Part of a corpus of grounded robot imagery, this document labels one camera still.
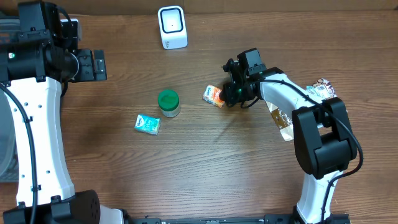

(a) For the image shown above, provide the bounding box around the clear bread bag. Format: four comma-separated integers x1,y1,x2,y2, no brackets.
266,78,338,142

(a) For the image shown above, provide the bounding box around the teal tissue packet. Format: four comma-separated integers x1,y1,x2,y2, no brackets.
134,114,160,135

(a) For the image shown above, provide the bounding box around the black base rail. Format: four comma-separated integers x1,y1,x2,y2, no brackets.
99,208,352,224

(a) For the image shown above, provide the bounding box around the green lid jar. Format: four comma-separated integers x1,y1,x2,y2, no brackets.
158,90,180,118

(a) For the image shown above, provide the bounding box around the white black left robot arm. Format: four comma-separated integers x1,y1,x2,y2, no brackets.
1,1,119,223

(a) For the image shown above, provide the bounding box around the green wipes packet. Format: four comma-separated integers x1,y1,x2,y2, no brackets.
306,86,320,97

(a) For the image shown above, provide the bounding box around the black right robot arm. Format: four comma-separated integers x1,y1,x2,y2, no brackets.
220,48,363,223

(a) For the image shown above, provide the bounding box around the orange tissue packet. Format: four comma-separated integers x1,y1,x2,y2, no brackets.
202,85,225,108

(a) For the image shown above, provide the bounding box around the grey plastic basket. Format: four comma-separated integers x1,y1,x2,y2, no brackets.
1,90,19,183

